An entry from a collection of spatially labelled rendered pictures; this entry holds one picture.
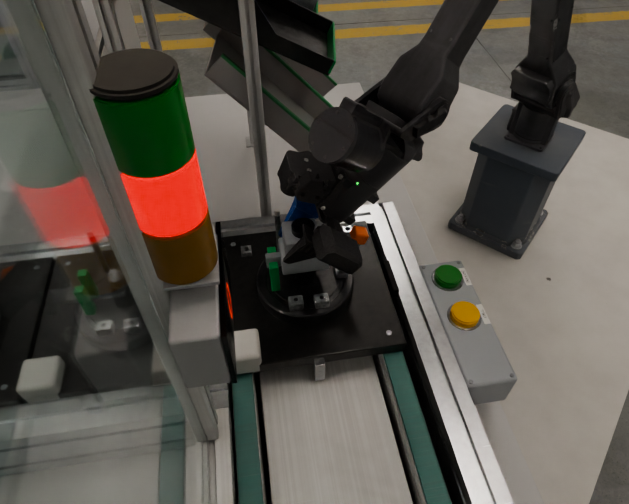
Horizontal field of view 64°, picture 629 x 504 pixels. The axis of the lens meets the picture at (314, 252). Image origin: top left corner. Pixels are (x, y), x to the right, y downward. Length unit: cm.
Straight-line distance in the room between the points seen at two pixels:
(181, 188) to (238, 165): 82
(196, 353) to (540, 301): 68
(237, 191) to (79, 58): 80
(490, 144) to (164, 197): 66
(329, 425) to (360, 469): 7
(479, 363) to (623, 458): 122
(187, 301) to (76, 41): 20
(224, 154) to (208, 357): 82
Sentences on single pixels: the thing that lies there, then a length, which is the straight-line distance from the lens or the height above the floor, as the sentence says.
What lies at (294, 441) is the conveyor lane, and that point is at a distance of 68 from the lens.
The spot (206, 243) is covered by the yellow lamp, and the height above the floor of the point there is 129.
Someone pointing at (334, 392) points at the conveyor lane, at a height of 92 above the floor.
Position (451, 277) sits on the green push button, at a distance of 77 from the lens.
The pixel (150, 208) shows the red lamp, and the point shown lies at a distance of 33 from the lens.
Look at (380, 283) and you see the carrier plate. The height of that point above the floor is 97.
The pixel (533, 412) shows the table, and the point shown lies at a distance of 82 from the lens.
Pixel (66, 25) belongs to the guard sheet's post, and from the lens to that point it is 28.
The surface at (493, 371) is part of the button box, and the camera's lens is 71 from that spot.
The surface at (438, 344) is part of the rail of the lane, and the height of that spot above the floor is 96.
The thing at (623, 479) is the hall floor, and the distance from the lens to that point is 187.
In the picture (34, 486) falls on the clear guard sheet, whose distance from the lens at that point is 21.
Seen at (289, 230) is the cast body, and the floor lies 109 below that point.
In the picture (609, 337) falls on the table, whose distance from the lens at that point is 95.
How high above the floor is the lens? 155
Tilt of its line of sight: 48 degrees down
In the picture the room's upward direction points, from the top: straight up
